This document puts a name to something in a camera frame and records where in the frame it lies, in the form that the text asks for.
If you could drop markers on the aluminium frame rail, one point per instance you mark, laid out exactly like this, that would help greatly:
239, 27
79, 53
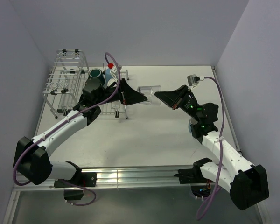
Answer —
132, 177

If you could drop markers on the clear plastic cup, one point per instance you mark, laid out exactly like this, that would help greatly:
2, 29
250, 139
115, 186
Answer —
148, 92

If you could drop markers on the dark green ceramic mug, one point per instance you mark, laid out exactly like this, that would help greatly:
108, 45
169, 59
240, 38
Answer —
97, 73

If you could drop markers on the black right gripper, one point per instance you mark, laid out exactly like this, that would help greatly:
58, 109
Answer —
171, 98

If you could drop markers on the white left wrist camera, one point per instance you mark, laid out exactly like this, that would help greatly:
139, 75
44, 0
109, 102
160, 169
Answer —
114, 70

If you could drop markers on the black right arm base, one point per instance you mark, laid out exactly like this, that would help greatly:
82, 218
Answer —
191, 176

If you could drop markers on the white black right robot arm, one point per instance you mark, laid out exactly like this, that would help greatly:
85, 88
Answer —
246, 183

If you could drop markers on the metal wire dish rack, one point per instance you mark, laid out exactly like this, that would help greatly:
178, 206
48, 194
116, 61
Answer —
66, 80

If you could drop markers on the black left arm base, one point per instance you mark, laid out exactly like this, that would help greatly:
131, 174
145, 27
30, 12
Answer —
84, 179

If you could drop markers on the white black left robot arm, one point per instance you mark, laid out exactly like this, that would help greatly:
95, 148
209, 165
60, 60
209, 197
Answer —
32, 156

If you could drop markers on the blue white ceramic mug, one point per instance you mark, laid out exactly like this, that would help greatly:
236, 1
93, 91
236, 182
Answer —
192, 121

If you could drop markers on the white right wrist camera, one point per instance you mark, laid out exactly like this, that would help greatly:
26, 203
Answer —
194, 80

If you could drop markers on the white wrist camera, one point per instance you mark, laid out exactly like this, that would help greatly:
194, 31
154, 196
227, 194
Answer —
194, 80
114, 70

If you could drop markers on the light blue plastic cup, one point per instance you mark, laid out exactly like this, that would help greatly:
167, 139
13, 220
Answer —
108, 75

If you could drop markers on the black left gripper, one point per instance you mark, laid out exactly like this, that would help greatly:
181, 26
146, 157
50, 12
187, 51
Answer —
129, 96

